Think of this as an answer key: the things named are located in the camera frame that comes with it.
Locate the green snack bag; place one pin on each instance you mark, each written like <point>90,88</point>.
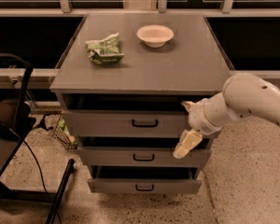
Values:
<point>104,51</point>

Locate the black bottom drawer handle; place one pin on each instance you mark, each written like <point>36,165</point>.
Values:
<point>144,188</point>

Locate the white bowl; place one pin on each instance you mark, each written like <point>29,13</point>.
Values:
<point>155,36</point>

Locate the grey drawer cabinet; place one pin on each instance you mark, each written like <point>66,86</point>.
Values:
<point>189,64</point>

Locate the black middle drawer handle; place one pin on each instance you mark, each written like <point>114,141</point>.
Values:
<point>145,159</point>

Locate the grey bottom drawer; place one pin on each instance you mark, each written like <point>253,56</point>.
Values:
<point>166,180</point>

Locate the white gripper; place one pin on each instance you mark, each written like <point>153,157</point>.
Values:
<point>198,117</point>

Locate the black drawer handle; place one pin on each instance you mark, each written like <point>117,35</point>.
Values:
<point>144,188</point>
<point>145,159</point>
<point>145,123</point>

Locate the grey middle drawer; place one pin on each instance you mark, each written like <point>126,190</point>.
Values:
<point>118,151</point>

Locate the metal window railing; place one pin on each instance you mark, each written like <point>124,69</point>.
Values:
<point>140,12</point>

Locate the grey drawer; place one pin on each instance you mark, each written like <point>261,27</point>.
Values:
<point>111,115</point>
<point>118,151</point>
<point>166,180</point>

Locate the grey top drawer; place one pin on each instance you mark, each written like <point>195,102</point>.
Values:
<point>111,115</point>

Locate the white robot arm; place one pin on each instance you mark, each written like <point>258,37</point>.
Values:
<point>243,96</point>

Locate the wire basket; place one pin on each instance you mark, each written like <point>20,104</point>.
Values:
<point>62,134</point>

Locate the black top drawer handle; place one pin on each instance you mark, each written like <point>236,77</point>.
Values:
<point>145,123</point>

